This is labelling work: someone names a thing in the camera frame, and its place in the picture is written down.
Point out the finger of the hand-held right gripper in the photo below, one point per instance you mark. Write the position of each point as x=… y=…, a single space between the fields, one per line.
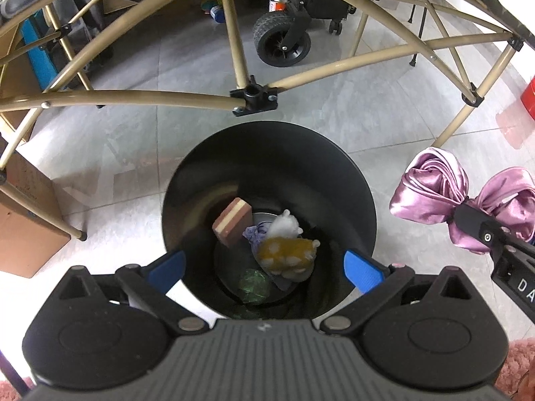
x=480 y=229

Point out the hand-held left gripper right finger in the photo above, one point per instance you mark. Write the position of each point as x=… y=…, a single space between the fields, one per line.
x=361 y=269

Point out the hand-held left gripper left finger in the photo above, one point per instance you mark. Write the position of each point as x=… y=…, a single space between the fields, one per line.
x=168 y=267

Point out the pink satin bow scrunchie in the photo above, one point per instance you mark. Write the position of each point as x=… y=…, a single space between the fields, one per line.
x=430 y=192

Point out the tan spotted plush toy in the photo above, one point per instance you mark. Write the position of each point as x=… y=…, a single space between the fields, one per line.
x=288 y=257

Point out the pink sponge block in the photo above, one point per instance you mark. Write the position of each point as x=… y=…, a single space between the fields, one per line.
x=232 y=223

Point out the green wrapper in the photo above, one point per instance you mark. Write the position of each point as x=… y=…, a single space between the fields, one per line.
x=254 y=286

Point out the black round bin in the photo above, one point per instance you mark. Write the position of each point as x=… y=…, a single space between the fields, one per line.
x=200 y=183

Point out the pink fluffy rug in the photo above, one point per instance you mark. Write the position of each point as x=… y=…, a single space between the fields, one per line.
x=520 y=367

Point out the red plastic bucket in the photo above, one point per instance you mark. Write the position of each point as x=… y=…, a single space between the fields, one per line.
x=528 y=98

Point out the black phone holder tripod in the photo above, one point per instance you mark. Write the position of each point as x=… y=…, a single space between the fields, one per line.
x=420 y=16

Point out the tan folding camping table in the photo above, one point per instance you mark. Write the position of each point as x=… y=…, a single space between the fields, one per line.
x=234 y=50

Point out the black wagon wheel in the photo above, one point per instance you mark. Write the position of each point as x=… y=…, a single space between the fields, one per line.
x=282 y=39

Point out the blue box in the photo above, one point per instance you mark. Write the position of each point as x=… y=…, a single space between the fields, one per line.
x=39 y=54

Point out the blue bottle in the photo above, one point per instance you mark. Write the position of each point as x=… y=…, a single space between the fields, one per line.
x=217 y=13

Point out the red gas canister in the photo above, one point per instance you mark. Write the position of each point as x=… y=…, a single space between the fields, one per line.
x=276 y=3

